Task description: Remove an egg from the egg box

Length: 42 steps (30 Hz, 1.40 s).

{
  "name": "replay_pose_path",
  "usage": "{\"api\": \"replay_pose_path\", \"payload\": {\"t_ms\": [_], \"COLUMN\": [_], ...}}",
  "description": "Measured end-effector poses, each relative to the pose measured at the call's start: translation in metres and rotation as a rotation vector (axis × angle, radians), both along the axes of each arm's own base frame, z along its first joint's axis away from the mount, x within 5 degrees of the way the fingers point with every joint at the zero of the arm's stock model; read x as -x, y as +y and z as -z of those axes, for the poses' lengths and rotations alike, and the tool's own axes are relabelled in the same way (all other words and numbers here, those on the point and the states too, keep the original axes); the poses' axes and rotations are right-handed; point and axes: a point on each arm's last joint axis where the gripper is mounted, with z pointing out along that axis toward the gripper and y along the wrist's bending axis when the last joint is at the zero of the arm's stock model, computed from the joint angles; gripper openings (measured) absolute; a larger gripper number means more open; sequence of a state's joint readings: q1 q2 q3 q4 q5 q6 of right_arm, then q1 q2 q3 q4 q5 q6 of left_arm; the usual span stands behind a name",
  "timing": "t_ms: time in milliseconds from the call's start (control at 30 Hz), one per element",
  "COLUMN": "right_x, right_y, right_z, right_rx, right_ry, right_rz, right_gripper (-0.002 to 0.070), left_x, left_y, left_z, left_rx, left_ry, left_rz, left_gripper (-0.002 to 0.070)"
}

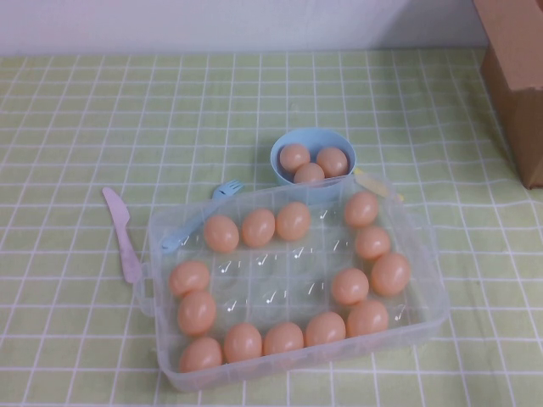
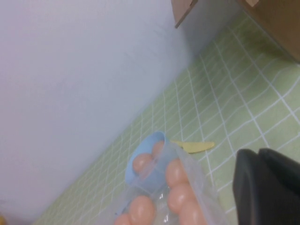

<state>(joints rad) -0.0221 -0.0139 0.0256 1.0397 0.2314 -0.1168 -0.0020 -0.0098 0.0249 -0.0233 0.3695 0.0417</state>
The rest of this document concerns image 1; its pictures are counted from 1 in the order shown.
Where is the brown cardboard box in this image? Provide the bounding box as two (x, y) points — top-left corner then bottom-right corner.
(478, 0), (543, 191)

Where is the green checked tablecloth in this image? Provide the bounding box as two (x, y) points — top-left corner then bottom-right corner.
(0, 45), (543, 407)

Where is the light blue bowl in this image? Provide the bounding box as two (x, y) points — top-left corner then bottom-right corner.
(271, 129), (358, 205)

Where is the tan plastic egg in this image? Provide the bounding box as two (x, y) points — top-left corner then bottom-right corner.
(316, 146), (350, 177)
(278, 142), (311, 172)
(346, 299), (390, 339)
(275, 201), (312, 242)
(354, 225), (391, 260)
(178, 337), (223, 374)
(203, 214), (240, 254)
(169, 259), (211, 298)
(223, 322), (264, 365)
(344, 191), (380, 228)
(293, 162), (326, 185)
(371, 252), (411, 297)
(331, 267), (371, 306)
(241, 208), (277, 249)
(262, 321), (305, 357)
(305, 311), (347, 348)
(176, 290), (217, 337)

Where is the yellow plastic spoon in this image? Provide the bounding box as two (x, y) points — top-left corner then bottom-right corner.
(353, 166), (404, 201)

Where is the transparent plastic egg box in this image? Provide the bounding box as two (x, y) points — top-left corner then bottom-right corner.
(134, 172), (432, 386)

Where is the light blue plastic fork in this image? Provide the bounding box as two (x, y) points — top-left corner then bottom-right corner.
(159, 179), (244, 254)

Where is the pink plastic knife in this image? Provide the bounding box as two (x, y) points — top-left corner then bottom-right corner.
(101, 187), (143, 285)

